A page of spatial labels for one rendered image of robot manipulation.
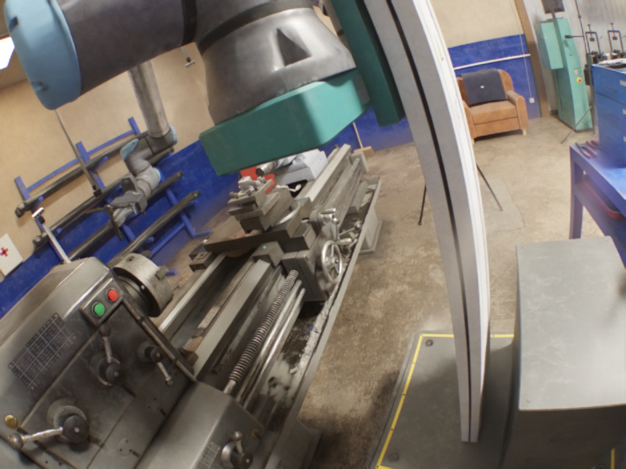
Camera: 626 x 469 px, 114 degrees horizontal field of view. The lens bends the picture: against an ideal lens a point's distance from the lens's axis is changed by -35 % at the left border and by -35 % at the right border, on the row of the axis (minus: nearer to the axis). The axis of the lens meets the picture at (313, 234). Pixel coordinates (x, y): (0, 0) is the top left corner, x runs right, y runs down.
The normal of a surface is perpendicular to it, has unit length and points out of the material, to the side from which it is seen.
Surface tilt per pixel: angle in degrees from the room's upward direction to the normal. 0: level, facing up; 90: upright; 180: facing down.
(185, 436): 32
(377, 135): 90
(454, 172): 90
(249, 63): 70
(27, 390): 90
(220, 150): 90
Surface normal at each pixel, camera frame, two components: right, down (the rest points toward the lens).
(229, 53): -0.44, 0.24
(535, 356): -0.37, -0.82
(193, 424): 0.15, -0.77
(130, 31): 0.63, 0.75
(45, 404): 0.87, -0.14
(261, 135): -0.43, 0.57
